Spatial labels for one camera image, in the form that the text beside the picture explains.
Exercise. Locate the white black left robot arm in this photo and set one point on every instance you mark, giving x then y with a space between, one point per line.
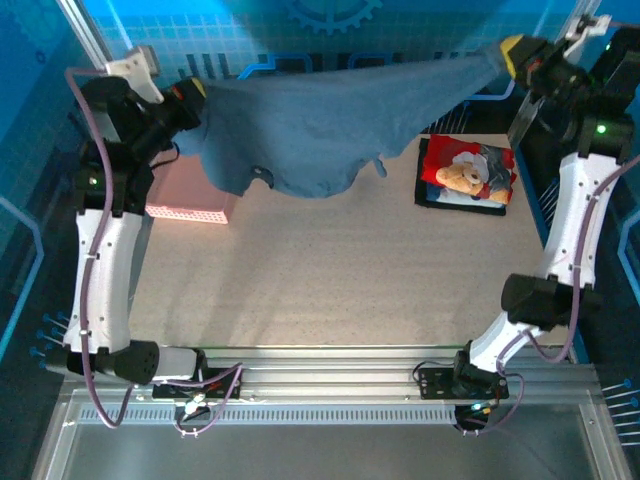
107 280

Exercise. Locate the blue-grey t-shirt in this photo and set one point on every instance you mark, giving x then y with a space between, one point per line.
320 125

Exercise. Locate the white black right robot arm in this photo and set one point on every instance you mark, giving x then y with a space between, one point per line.
575 215

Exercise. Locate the pink perforated plastic basket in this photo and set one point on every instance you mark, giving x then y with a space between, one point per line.
185 195

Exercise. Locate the folded black t-shirt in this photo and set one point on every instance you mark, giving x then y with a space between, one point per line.
421 197

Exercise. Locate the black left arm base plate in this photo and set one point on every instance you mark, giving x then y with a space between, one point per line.
220 387

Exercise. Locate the aluminium rail frame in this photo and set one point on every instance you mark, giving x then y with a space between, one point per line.
325 370

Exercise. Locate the folded red teddy-bear t-shirt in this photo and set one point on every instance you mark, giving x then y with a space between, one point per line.
465 160

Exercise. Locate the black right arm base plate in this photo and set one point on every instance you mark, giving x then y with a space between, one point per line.
435 382

